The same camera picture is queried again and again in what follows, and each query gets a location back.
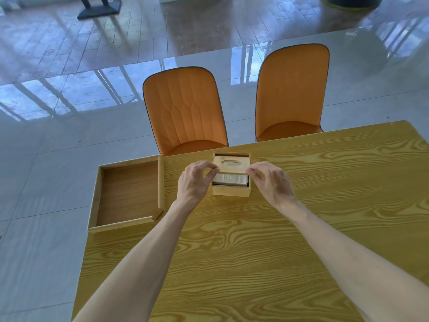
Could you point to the dark round object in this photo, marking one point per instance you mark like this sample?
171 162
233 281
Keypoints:
352 1

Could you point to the white tissue pack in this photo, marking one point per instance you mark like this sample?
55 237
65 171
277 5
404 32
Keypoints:
231 179

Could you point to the person's left hand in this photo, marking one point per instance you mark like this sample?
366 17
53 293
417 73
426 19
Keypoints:
191 186

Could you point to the person's right forearm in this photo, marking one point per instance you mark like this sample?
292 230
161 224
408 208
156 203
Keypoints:
352 264

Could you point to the orange chair with plain back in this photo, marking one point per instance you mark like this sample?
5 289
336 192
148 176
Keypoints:
291 90

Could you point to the wooden tray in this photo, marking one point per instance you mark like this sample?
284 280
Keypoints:
127 194

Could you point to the orange chair with stitched back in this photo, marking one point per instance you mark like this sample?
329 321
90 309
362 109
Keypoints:
184 110

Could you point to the person's left forearm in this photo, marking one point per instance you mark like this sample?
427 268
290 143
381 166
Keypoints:
140 264

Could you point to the person's left thumb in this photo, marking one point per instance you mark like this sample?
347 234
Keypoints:
210 177

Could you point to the person's right thumb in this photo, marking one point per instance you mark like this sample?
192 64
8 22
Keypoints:
256 179

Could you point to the wooden lid with oval hole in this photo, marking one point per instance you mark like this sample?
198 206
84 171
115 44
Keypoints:
232 165

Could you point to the wooden tissue box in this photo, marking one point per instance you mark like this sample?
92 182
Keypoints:
231 191

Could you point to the black stand base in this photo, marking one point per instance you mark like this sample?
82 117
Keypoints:
100 9

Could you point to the person's right hand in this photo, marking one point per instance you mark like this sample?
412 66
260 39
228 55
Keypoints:
274 186

